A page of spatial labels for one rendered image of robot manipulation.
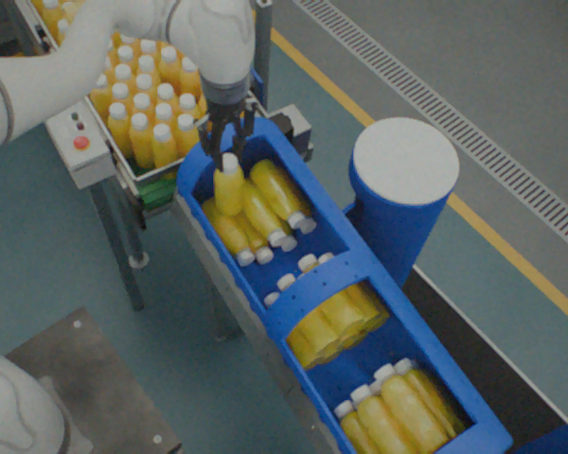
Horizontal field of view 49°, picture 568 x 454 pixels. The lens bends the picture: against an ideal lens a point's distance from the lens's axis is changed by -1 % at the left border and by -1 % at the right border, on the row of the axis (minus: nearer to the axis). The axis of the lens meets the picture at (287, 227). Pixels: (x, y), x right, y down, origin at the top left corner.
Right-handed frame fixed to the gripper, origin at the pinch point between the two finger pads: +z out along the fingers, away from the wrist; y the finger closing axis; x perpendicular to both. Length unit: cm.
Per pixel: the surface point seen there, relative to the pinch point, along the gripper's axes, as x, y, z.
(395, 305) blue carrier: -44.3, 12.6, 5.4
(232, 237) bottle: -8.3, -4.0, 19.9
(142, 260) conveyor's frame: 52, -14, 125
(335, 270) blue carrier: -32.7, 6.0, 3.5
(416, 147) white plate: -7, 52, 24
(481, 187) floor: 10, 135, 128
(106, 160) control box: 26.1, -20.0, 20.1
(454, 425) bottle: -68, 11, 14
